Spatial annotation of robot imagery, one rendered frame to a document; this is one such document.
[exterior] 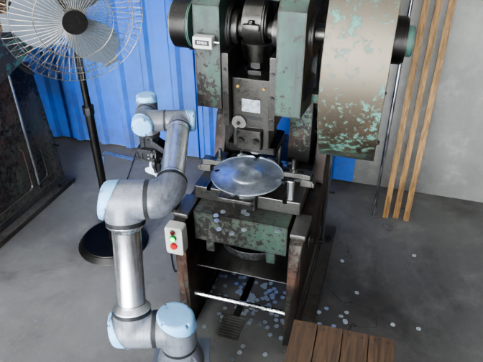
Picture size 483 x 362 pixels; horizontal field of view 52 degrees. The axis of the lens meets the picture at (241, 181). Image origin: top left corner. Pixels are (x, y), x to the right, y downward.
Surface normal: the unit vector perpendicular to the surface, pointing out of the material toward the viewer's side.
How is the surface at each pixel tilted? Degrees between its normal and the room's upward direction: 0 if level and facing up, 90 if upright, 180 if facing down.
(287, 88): 90
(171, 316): 8
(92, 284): 0
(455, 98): 90
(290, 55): 90
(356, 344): 0
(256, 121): 90
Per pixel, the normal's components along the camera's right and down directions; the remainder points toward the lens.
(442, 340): 0.00, -0.83
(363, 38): -0.29, 0.27
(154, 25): -0.29, 0.53
